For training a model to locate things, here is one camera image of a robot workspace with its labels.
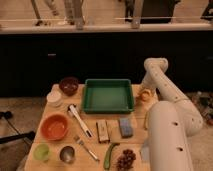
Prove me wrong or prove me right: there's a white paper cup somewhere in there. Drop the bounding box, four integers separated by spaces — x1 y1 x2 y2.
46 91 62 107

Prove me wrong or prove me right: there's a silver metal fork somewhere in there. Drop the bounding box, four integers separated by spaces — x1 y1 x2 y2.
74 135 100 162

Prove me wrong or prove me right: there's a grey blue folded cloth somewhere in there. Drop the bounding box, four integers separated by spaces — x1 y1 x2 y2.
140 141 149 162

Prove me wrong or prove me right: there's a blue sponge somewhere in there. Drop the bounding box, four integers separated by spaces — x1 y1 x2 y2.
119 118 133 138

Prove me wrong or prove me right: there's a light green cup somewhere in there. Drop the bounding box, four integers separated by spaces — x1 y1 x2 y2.
33 144 50 162

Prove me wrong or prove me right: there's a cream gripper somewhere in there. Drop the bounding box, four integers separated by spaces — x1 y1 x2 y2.
139 81 156 95

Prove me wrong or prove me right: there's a white handled kitchen tool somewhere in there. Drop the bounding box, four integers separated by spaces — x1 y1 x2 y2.
68 104 92 138

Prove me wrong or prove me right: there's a bunch of dark grapes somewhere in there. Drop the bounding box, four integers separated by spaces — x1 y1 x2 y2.
116 149 136 171

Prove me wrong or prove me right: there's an orange plastic bowl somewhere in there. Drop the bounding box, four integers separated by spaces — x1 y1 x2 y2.
40 114 68 141

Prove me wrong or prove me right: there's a green plastic tray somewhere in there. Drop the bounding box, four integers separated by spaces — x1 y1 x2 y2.
82 79 134 114

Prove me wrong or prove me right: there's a dark red bowl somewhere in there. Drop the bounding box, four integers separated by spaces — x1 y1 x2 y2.
59 77 79 96

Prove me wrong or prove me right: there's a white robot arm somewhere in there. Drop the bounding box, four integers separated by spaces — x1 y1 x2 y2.
139 58 203 171

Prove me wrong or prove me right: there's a black tripod stand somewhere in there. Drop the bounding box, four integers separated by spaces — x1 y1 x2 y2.
0 110 36 146

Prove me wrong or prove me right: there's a brown wooden block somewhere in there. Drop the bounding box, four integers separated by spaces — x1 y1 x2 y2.
96 120 110 143

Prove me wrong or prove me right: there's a small metal cup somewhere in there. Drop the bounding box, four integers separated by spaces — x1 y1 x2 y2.
59 146 75 164

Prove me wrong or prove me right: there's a green cucumber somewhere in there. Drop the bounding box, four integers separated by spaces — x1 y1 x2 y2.
103 143 120 170

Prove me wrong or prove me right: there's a small orange apple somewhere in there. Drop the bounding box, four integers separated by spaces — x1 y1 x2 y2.
141 91 152 102

